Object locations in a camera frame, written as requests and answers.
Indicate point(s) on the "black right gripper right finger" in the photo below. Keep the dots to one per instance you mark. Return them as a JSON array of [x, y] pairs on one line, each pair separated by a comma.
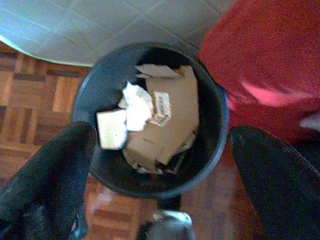
[[280, 190]]

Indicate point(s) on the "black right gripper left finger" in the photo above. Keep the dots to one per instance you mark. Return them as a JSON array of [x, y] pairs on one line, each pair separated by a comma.
[[47, 190]]

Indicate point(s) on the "white paper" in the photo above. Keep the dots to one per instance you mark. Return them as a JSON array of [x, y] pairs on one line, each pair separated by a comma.
[[136, 112]]

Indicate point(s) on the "red cushion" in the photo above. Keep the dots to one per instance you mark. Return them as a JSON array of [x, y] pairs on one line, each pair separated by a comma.
[[262, 50]]

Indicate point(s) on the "small white box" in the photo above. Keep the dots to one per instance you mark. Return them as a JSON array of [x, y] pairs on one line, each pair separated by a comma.
[[111, 130]]

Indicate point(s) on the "black round trash bin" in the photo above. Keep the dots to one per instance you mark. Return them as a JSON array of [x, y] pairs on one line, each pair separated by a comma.
[[105, 82]]

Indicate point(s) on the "brown cardboard sheet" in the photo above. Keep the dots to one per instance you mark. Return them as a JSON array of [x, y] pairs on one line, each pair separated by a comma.
[[182, 112]]

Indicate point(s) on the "white quilted mattress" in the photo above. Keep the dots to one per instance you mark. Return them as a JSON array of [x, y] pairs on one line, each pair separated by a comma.
[[87, 30]]

